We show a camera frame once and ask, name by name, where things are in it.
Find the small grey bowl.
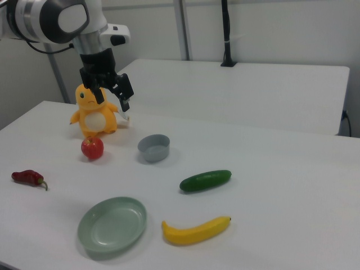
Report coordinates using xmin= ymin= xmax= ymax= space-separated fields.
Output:
xmin=137 ymin=134 xmax=171 ymax=163

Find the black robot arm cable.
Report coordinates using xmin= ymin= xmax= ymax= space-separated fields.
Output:
xmin=25 ymin=40 xmax=76 ymax=54

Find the black pole with clamp base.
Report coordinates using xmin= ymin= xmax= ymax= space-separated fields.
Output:
xmin=220 ymin=0 xmax=237 ymax=68

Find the red apple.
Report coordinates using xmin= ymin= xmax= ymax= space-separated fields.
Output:
xmin=81 ymin=136 xmax=105 ymax=160

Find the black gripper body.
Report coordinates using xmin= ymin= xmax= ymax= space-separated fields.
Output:
xmin=79 ymin=48 xmax=125 ymax=89

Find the black wall power cable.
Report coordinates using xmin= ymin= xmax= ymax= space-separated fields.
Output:
xmin=341 ymin=110 xmax=353 ymax=137

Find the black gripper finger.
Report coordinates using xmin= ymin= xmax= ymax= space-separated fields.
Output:
xmin=110 ymin=73 xmax=134 ymax=112
xmin=91 ymin=83 xmax=105 ymax=104

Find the yellow banana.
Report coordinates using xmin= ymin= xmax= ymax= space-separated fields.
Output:
xmin=161 ymin=215 xmax=232 ymax=246

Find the red chili pepper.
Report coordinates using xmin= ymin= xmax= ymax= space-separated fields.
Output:
xmin=11 ymin=169 xmax=49 ymax=191

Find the green cucumber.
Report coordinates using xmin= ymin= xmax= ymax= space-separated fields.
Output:
xmin=179 ymin=169 xmax=233 ymax=194

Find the pale green plate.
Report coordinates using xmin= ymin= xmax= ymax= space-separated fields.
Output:
xmin=77 ymin=197 xmax=148 ymax=253

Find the orange plush toy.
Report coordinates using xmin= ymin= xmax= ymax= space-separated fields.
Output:
xmin=69 ymin=83 xmax=132 ymax=139

